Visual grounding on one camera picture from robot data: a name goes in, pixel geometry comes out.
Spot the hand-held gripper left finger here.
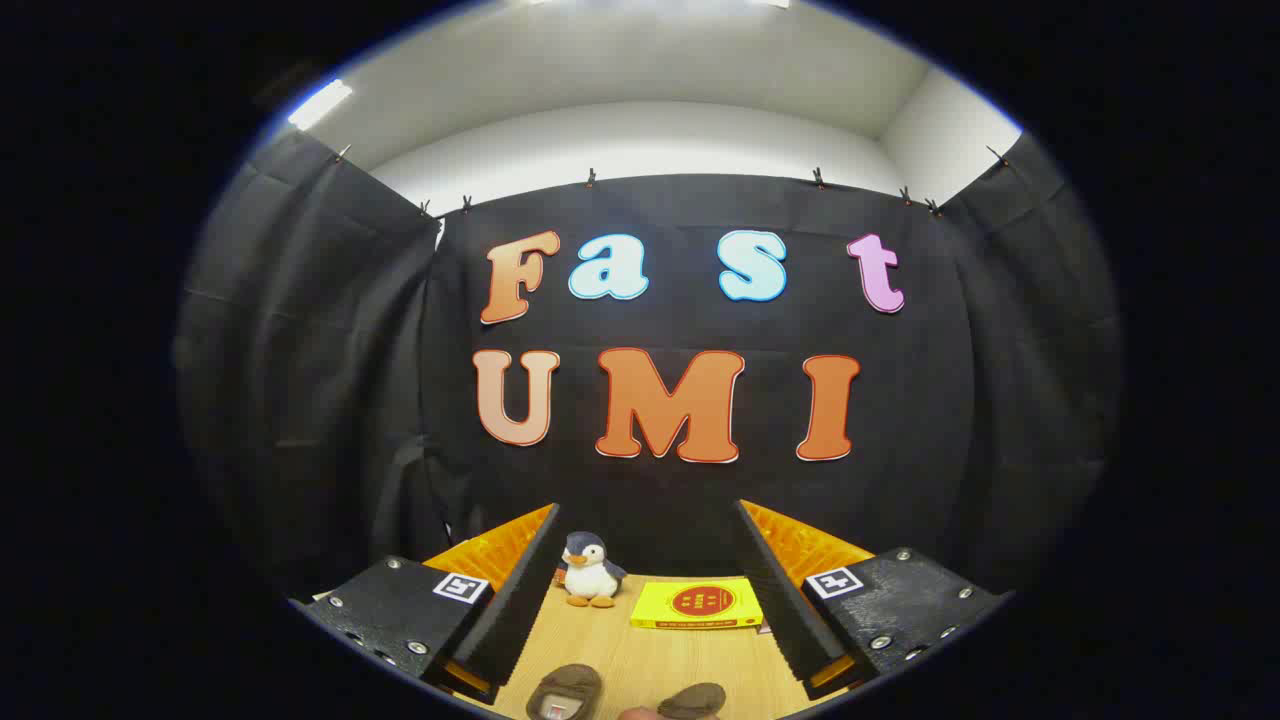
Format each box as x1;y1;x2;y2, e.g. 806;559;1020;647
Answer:
288;503;563;707

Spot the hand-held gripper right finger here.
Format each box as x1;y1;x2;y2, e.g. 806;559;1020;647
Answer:
735;498;1013;701

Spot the brown suede shoe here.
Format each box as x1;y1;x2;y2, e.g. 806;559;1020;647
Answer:
657;682;728;720
526;663;604;720

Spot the penguin plush toy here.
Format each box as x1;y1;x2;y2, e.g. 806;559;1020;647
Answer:
557;531;628;609

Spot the yellow book with red circle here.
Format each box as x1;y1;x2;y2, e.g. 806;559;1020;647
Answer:
630;577;765;631

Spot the row of black cloth clips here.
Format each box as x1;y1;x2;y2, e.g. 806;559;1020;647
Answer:
335;143;1011;219

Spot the ceiling light panel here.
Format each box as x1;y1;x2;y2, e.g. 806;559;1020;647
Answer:
288;80;354;131

